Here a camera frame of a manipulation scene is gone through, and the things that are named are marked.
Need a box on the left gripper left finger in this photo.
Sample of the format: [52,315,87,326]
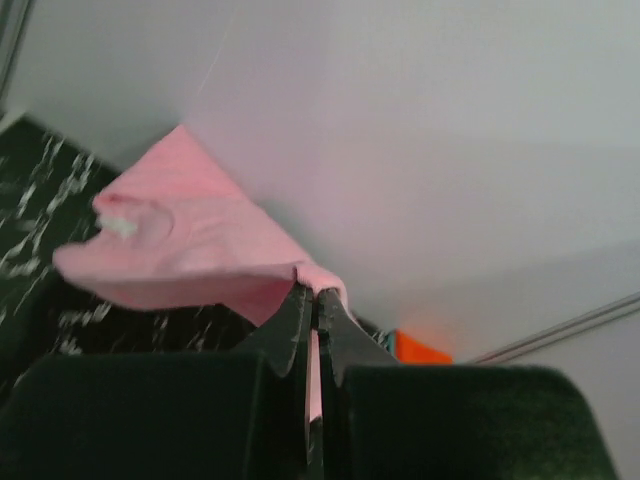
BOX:
[1,285,313,479]

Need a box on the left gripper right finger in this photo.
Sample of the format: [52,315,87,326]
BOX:
[317,290,617,479]

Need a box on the light pink t shirt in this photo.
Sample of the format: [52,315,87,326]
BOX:
[52,123,359,424]

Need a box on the folded orange t shirt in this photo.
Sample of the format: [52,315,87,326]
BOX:
[387,330,454,365]

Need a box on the black marbled table mat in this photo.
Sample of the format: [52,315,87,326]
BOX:
[0,113,391,401]

